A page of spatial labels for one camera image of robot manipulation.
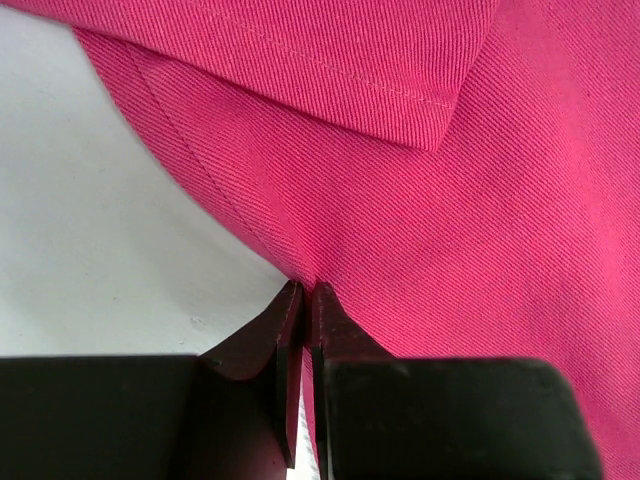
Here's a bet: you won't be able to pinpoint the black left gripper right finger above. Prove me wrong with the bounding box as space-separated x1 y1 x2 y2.
309 283 604 479

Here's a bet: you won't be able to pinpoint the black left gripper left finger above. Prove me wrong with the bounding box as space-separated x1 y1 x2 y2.
1 282 304 479

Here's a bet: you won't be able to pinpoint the pink trousers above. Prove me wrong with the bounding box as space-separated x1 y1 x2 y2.
18 1 639 479

